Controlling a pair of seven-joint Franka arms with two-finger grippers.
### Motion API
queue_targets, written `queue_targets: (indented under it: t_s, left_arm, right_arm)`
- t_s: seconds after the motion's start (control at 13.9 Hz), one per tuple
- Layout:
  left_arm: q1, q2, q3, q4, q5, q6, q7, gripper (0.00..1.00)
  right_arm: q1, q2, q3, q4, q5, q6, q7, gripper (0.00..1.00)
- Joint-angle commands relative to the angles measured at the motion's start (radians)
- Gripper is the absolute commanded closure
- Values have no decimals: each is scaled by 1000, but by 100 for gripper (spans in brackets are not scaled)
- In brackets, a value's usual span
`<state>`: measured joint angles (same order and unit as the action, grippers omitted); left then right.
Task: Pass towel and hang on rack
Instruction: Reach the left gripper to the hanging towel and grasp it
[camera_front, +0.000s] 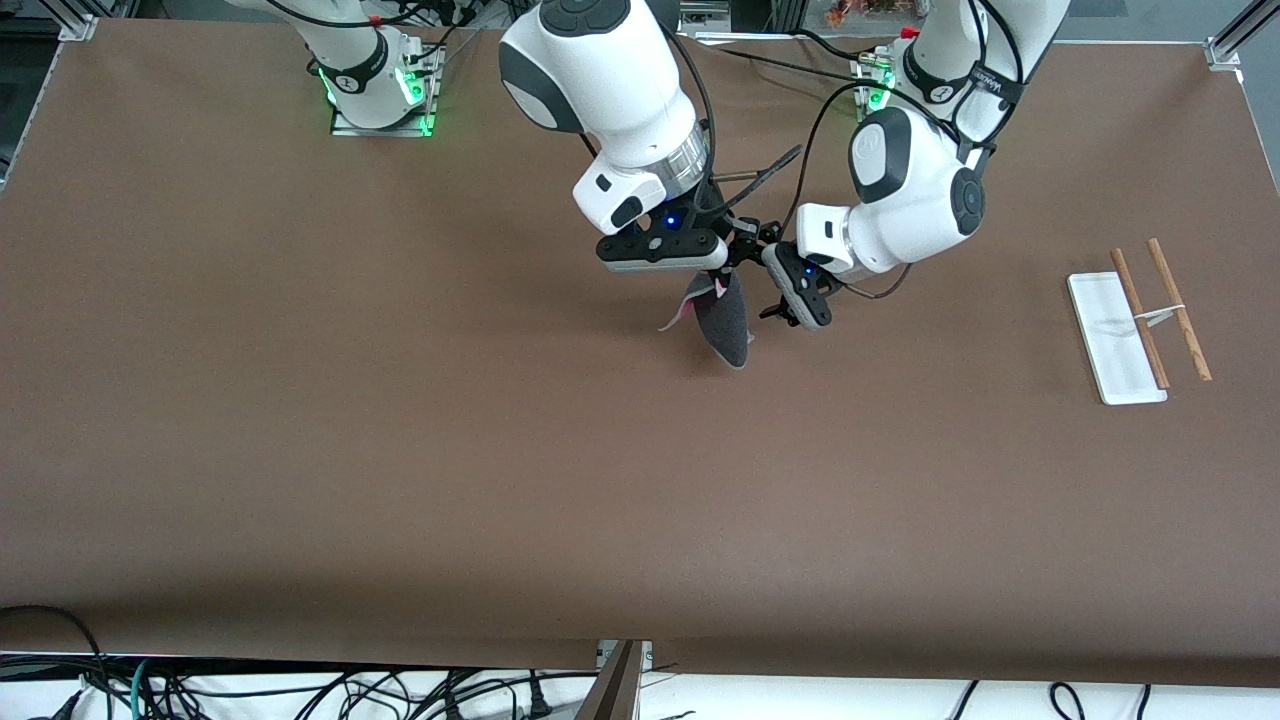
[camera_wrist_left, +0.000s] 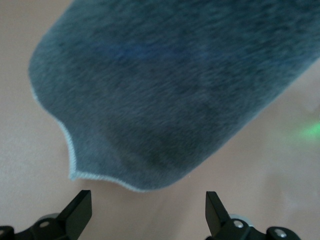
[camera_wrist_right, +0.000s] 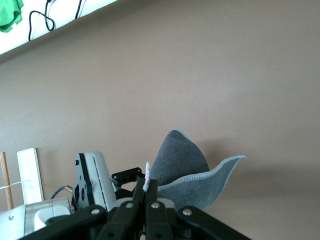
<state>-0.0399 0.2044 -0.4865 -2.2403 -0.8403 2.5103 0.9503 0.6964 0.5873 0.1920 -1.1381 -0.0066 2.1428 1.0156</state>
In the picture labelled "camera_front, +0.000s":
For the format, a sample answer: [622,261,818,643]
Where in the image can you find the thick black looped cable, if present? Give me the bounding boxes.
[0,604,111,720]

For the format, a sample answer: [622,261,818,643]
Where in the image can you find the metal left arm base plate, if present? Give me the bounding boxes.
[857,55,906,151]

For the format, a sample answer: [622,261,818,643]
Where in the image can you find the white rack with wooden bars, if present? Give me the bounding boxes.
[1067,238,1214,407]

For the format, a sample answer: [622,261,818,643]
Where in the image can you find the brown table cover sheet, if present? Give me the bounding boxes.
[0,18,1280,689]

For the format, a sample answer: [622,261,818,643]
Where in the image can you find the aluminium frame profile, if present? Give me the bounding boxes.
[55,0,101,41]
[1205,0,1280,71]

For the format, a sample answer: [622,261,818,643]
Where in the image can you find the aluminium bracket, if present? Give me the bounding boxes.
[597,640,654,673]

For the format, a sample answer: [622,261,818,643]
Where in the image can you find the orange objects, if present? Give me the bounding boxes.
[825,0,901,27]

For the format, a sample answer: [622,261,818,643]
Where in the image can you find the grey towel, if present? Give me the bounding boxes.
[657,270,756,370]

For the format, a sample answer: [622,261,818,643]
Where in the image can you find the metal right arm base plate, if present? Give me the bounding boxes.
[330,45,441,138]

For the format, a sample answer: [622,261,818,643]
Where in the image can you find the brown angled beam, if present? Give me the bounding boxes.
[575,640,643,720]

